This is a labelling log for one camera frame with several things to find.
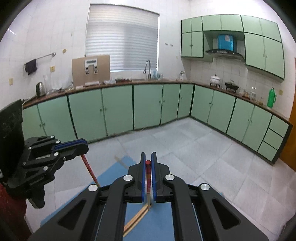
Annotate red striped bamboo chopstick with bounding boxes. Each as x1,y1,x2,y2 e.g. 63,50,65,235
81,154,100,187

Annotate plain bamboo chopstick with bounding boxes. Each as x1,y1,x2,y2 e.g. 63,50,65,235
122,207,151,238

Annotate green thermos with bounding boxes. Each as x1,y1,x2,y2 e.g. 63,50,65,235
267,87,276,108

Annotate green upper kitchen cabinets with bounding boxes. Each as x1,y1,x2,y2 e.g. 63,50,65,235
181,14,285,82

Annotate green lower kitchen cabinets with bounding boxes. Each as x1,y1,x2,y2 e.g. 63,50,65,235
22,82,292,164

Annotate bamboo chopstick in holder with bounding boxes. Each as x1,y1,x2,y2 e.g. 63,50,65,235
114,156,128,169

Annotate black wok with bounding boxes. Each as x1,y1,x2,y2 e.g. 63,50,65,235
225,80,239,93

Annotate black range hood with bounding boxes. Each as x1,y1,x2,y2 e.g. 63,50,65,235
204,34,245,62

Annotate steel electric kettle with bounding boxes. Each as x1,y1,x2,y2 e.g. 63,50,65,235
36,82,46,98

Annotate red patterned bamboo chopstick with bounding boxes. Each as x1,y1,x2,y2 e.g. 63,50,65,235
145,160,151,210

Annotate brown cardboard board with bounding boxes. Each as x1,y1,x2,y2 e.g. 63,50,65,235
72,55,110,87

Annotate chrome kitchen faucet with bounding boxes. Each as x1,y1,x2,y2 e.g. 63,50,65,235
143,59,151,80

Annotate green kitchen cabinets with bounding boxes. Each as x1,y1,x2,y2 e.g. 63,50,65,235
181,14,285,82
22,82,292,164

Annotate white cooking pot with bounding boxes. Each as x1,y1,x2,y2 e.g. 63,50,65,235
210,74,220,88

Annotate dark hanging towel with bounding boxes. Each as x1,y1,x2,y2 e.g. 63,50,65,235
25,59,37,75

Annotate white window blind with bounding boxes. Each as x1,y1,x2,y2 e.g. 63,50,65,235
85,4,159,71

